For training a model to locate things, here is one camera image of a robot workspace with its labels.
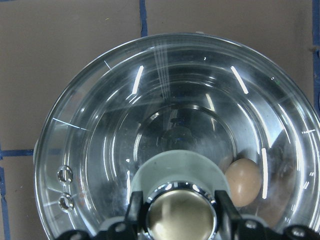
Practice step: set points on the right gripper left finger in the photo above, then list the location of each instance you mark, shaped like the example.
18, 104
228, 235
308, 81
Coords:
135, 217

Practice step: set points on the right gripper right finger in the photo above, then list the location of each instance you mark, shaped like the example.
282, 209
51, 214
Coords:
227, 215

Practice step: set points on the brown egg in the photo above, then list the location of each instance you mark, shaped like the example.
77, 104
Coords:
244, 179

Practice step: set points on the glass pot lid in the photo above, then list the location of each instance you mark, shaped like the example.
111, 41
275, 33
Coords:
175, 100

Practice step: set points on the white electric pot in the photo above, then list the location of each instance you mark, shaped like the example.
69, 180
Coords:
190, 135

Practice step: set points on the brown paper table mat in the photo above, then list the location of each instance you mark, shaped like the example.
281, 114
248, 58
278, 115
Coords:
45, 43

